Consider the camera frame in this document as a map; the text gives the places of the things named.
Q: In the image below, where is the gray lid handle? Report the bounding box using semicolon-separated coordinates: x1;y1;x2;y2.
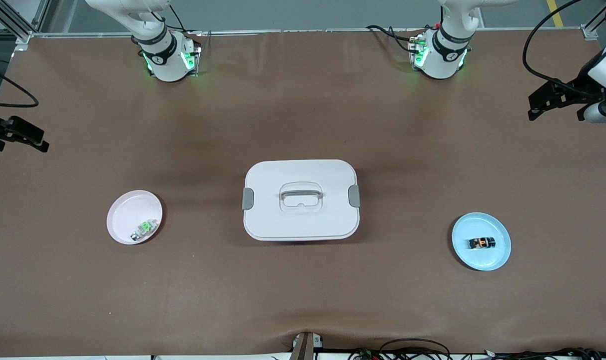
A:
280;188;323;202

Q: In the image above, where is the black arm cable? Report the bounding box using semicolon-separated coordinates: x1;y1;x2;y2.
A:
0;61;38;108
523;0;603;96

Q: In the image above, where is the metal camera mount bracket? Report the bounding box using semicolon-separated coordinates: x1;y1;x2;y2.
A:
292;331;324;360

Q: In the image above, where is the black right base cable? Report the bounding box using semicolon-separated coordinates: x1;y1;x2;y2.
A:
153;2;203;37

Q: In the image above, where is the black cable bundle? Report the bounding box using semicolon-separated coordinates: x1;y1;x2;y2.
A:
483;346;606;360

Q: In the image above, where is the aluminium frame profile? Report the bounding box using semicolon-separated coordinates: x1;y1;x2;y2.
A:
0;0;51;46
581;0;606;41

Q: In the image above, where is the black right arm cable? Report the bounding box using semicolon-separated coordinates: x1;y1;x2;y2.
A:
0;61;38;108

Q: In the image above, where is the metal table edge rail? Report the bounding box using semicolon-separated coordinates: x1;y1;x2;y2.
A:
30;27;583;37

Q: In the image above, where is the black cable loop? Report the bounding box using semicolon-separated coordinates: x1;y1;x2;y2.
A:
379;338;452;360

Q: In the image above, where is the brown table mat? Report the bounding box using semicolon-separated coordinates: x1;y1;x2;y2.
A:
0;29;606;357

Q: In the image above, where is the white lidded storage box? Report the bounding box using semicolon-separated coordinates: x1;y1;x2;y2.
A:
242;159;361;242

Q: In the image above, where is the light blue round plate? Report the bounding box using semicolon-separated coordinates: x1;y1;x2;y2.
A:
452;212;512;272

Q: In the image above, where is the black left base cable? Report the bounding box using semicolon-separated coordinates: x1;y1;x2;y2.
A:
366;24;423;55

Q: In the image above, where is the pink round plate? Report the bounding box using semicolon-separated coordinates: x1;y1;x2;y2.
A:
106;190;163;245

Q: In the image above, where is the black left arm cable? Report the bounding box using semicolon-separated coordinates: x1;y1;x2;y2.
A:
523;0;603;96

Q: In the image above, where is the green and clear switch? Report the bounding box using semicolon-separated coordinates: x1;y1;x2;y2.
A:
130;219;158;242

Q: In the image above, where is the black base cable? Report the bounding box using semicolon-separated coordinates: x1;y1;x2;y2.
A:
366;24;423;55
153;2;203;37

